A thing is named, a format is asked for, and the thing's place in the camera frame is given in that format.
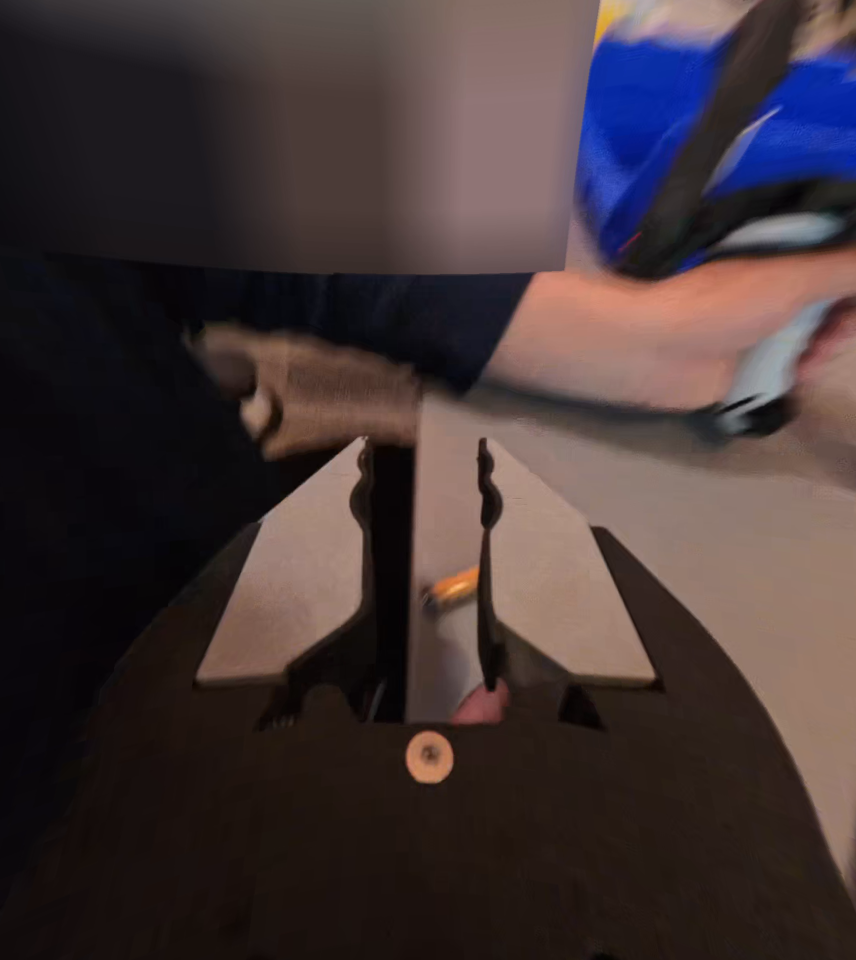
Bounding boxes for brown woven cloth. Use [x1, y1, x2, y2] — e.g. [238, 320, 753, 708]
[186, 321, 423, 460]

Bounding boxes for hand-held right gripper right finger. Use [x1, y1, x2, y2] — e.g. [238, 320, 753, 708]
[476, 437, 660, 692]

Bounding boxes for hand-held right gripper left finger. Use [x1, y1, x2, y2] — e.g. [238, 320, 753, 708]
[194, 437, 378, 689]

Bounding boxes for person's left hand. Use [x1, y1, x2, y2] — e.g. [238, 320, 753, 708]
[686, 243, 856, 410]

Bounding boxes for gold aaa battery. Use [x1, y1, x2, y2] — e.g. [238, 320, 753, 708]
[420, 566, 483, 615]

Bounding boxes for blue bag with black strap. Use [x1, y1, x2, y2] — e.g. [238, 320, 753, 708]
[576, 0, 856, 280]

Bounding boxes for person's left forearm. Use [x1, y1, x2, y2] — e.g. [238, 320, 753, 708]
[473, 270, 710, 415]

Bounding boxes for person's dark clothing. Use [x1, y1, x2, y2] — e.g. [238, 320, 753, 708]
[0, 240, 535, 960]

